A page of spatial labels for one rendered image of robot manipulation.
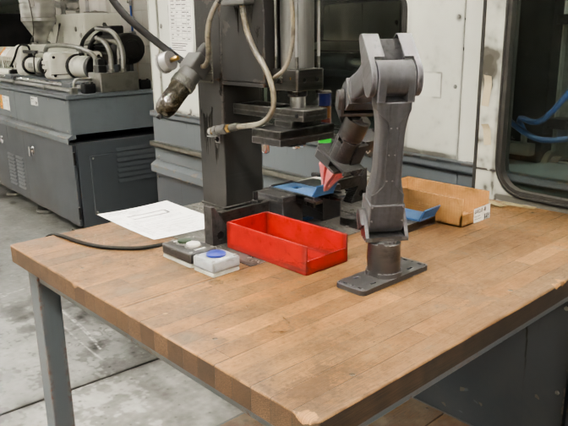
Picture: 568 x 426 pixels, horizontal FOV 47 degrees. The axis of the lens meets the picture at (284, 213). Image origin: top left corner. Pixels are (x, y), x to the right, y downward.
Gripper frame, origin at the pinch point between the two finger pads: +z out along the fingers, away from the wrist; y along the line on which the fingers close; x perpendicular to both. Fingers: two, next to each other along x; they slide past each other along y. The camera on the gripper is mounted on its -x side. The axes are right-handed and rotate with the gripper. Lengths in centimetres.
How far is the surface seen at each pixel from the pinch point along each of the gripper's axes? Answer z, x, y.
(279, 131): -8.6, 8.9, 12.1
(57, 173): 220, -81, 264
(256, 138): -2.7, 9.1, 17.6
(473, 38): -28, -62, 18
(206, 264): 5.2, 37.9, -7.8
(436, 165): 9, -60, 7
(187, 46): 54, -72, 152
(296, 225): 3.3, 13.0, -6.0
